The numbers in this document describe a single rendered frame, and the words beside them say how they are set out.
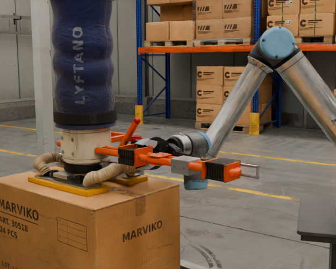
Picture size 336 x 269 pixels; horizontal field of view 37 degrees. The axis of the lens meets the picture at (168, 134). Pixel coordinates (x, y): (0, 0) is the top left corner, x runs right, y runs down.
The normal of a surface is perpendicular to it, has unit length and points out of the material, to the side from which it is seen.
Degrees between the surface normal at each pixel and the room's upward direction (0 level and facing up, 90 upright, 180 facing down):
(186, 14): 90
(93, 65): 70
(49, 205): 90
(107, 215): 90
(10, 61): 90
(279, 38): 81
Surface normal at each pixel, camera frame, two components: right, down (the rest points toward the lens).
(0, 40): 0.81, 0.08
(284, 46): -0.14, -0.01
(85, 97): 0.19, -0.04
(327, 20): -0.57, 0.11
